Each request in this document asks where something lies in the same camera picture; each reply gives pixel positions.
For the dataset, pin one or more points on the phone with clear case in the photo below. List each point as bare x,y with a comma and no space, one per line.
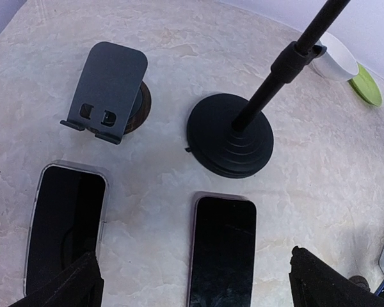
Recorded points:
66,221

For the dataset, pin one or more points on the dark round base phone stand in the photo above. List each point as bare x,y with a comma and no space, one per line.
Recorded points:
361,282

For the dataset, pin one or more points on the white ceramic bowl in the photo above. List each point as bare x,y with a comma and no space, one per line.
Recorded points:
337,63

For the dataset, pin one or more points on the purple edged black phone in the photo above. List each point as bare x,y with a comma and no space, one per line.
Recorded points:
222,253

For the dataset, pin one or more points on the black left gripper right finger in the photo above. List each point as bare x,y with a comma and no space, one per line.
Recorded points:
314,283

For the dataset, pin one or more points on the small dark grey phone stand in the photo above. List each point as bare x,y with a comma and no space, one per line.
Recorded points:
110,96

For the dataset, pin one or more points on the green plate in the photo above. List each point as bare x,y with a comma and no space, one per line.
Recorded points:
366,87

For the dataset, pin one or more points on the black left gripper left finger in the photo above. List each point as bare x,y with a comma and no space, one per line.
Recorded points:
80,284

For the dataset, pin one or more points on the tall black pole phone stand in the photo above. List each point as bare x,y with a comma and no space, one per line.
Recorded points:
229,135

